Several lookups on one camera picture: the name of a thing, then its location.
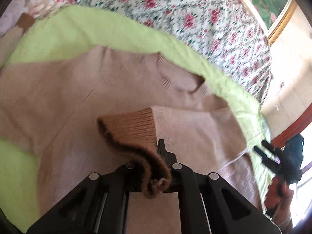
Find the beige knitted sweater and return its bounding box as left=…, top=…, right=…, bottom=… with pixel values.
left=1, top=45, right=261, bottom=233

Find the person's right hand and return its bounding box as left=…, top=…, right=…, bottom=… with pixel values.
left=264, top=176, right=294, bottom=226

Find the gold framed landscape painting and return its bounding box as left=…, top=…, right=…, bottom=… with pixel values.
left=242, top=0, right=297, bottom=45

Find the white pink floral quilt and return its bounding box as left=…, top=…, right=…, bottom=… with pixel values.
left=57, top=0, right=272, bottom=103

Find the light green bed sheet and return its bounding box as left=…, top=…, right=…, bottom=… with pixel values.
left=1, top=5, right=270, bottom=232

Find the purple pink floral pillow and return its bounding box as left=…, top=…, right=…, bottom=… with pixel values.
left=1, top=0, right=76, bottom=36

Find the red wooden window frame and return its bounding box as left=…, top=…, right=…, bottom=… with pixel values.
left=271, top=110, right=312, bottom=173

